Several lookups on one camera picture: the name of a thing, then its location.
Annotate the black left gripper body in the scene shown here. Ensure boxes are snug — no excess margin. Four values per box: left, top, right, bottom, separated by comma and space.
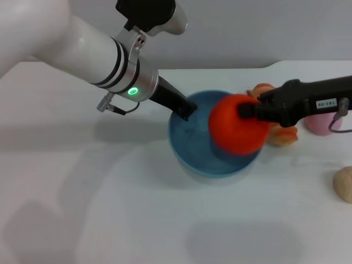
150, 76, 191, 113

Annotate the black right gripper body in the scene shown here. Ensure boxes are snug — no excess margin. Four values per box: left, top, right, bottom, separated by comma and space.
257, 75, 352, 128

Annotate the orange toy fruit with stem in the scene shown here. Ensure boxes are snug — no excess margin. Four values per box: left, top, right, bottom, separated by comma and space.
208, 93, 272, 157

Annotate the blue bowl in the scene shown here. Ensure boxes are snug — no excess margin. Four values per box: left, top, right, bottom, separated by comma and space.
168, 90, 265, 177

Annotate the pink round bun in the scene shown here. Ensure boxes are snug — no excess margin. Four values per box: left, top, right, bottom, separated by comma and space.
304, 113, 344, 137

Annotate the orange striped bread roll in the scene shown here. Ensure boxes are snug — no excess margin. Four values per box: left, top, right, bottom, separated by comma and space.
246, 83, 299, 147

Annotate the beige round bun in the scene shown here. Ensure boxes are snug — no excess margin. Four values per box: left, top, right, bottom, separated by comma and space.
333, 166, 352, 204

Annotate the right wrist cable with plug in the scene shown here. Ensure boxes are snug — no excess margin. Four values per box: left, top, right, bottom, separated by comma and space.
328, 97, 352, 135

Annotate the wrist cable with plug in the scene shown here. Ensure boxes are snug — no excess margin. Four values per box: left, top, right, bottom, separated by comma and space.
96, 92, 141, 115
328, 97, 352, 135

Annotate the left wrist cable with plug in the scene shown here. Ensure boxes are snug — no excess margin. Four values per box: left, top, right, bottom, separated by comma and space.
96, 92, 141, 115

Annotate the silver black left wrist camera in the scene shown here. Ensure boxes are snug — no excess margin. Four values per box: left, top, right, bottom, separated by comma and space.
114, 0, 189, 60

